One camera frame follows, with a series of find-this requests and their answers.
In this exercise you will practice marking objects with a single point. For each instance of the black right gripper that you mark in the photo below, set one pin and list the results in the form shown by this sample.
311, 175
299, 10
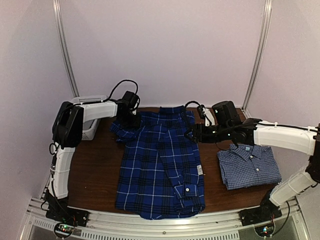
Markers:
196, 128

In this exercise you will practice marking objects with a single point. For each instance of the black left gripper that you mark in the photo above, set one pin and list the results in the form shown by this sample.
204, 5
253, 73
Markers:
136, 124

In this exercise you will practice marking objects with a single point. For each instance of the dark blue plaid shirt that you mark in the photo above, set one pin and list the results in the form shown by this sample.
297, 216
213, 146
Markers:
161, 175

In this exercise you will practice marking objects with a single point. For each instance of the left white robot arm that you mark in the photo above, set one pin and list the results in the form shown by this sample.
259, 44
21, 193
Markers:
67, 134

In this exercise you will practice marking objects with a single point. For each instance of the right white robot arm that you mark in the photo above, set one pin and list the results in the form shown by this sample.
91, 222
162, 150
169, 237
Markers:
285, 159

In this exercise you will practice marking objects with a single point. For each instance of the folded blue gingham shirt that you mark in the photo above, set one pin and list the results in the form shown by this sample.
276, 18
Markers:
247, 166

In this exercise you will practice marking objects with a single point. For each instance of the right circuit board with leds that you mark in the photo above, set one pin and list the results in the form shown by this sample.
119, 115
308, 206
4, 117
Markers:
265, 230

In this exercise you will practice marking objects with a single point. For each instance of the circuit board with leds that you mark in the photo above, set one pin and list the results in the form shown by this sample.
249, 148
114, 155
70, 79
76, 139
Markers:
265, 230
63, 230

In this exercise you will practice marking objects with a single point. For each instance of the left circuit board with leds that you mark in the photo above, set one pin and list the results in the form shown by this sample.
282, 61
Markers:
63, 230

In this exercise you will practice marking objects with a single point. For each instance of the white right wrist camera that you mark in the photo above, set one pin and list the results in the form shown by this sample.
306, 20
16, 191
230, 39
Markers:
206, 115

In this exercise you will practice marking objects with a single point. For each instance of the aluminium corner post right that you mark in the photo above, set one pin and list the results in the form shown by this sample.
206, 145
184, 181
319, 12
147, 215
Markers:
263, 36

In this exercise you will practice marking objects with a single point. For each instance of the aluminium corner post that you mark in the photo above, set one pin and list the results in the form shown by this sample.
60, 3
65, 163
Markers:
263, 36
64, 47

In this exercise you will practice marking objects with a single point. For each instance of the aluminium front rail frame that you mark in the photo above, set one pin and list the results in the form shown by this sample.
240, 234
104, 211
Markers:
220, 225

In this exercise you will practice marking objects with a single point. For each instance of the aluminium corner post left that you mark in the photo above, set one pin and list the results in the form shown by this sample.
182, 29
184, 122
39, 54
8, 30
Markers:
64, 47

